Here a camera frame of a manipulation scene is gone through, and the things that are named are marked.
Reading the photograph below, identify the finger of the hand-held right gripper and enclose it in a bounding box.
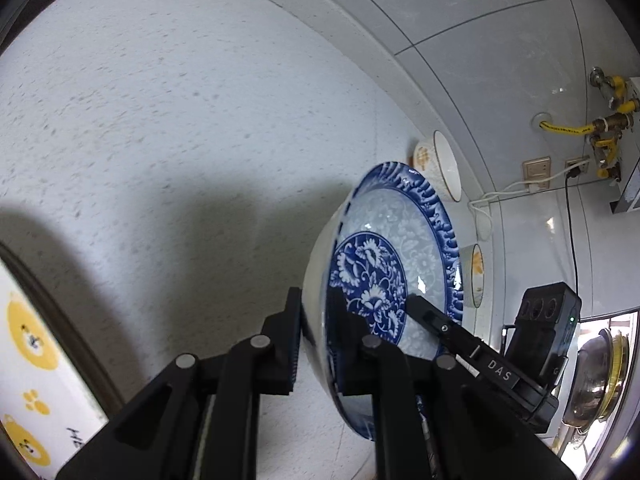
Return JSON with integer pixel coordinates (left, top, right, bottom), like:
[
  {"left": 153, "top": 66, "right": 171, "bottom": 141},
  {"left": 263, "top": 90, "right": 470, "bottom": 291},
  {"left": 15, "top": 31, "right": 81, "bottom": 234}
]
[{"left": 407, "top": 294, "right": 521, "bottom": 391}]

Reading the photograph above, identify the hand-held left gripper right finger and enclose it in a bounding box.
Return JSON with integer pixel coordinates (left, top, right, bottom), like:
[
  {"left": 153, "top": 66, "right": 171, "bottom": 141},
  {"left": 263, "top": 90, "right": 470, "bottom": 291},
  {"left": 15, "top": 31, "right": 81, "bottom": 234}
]
[{"left": 325, "top": 287, "right": 576, "bottom": 480}]

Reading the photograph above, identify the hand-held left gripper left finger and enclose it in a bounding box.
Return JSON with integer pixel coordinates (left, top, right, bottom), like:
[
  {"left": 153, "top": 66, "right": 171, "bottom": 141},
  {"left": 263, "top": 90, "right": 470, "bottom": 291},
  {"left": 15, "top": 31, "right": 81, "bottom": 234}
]
[{"left": 55, "top": 287, "right": 303, "bottom": 480}]

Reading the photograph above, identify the small orange flower bowl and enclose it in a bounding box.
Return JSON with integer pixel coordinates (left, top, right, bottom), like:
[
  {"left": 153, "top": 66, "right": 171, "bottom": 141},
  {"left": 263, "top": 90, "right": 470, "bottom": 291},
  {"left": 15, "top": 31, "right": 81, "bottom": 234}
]
[{"left": 457, "top": 243, "right": 486, "bottom": 309}]

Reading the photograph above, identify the blue floral porcelain bowl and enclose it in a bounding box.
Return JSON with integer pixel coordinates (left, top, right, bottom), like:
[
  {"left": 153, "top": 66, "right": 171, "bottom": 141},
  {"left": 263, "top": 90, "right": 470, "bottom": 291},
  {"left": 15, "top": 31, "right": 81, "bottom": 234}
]
[{"left": 302, "top": 161, "right": 466, "bottom": 442}]

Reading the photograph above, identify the white bowl brown rim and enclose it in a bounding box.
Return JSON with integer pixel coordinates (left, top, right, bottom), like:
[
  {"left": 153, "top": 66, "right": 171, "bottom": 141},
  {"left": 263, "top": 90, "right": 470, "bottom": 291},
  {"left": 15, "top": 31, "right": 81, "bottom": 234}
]
[{"left": 412, "top": 130, "right": 463, "bottom": 203}]

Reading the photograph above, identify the white yellow bear plate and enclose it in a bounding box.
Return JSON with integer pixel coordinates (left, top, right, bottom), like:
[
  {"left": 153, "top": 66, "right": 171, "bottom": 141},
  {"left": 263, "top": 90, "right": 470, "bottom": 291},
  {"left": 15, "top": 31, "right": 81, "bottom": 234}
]
[{"left": 0, "top": 245, "right": 123, "bottom": 480}]

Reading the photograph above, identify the steel basin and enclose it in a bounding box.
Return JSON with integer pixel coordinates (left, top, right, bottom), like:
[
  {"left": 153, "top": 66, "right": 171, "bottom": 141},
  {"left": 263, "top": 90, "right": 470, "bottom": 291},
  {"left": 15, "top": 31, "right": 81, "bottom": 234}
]
[{"left": 562, "top": 327, "right": 618, "bottom": 428}]

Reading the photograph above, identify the yellow basin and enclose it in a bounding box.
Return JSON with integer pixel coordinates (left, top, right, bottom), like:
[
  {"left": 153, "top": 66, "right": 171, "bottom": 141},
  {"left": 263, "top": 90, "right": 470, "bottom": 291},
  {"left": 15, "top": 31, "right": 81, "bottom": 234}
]
[{"left": 597, "top": 330, "right": 632, "bottom": 418}]

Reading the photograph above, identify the brass pipe valve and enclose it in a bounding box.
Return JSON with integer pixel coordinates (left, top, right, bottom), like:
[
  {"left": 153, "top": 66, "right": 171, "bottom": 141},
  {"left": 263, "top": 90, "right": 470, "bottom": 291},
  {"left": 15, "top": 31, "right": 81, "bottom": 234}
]
[
  {"left": 592, "top": 137, "right": 623, "bottom": 181},
  {"left": 589, "top": 66, "right": 628, "bottom": 106}
]

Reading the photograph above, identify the white water heater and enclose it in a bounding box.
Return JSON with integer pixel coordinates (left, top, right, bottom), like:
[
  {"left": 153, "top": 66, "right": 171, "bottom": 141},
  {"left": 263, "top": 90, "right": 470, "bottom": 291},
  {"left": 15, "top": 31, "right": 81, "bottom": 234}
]
[{"left": 610, "top": 77, "right": 640, "bottom": 213}]

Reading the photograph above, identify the black power cable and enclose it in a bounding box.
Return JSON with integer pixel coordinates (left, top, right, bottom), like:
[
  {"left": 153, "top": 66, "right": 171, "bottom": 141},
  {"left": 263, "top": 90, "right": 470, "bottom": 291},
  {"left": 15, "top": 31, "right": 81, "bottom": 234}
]
[{"left": 565, "top": 167, "right": 582, "bottom": 301}]

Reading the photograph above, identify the white power cable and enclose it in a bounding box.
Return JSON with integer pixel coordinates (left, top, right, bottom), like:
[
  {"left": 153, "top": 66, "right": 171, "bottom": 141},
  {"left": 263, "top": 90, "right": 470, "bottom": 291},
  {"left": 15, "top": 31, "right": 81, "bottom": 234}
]
[{"left": 467, "top": 165, "right": 591, "bottom": 241}]

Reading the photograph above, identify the beige double wall socket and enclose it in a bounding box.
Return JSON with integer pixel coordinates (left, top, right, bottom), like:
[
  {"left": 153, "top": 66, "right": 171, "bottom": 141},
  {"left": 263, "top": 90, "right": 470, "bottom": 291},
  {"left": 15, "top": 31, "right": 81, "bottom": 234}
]
[{"left": 522, "top": 156, "right": 552, "bottom": 191}]

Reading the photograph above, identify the yellow gas hose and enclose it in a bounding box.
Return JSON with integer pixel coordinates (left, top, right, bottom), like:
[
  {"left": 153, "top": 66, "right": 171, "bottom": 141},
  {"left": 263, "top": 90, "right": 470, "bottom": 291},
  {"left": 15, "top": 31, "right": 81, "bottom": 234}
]
[{"left": 537, "top": 117, "right": 597, "bottom": 137}]

